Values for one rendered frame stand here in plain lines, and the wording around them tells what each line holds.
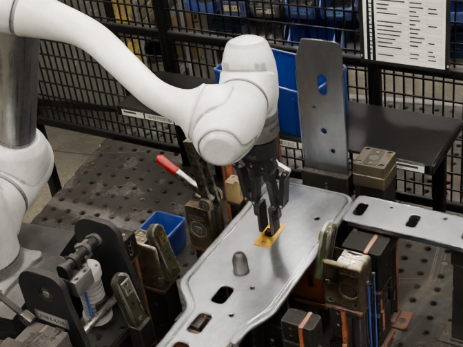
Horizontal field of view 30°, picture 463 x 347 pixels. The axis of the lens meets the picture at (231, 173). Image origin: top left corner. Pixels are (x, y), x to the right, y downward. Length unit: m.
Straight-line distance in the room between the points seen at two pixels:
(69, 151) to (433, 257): 2.46
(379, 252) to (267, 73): 0.47
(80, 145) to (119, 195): 1.74
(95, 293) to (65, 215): 0.90
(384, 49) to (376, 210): 0.44
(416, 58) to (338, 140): 0.30
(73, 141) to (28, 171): 2.20
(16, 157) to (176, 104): 0.73
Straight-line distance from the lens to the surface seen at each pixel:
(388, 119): 2.18
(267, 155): 1.71
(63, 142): 4.40
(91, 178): 2.73
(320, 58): 1.90
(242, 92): 1.53
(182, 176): 1.89
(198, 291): 1.75
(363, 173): 1.97
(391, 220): 1.88
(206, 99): 1.50
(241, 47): 1.60
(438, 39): 2.10
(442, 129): 2.13
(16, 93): 2.06
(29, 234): 2.34
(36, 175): 2.21
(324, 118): 1.97
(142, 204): 2.56
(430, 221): 1.88
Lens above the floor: 2.14
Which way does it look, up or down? 33 degrees down
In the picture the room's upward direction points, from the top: 8 degrees counter-clockwise
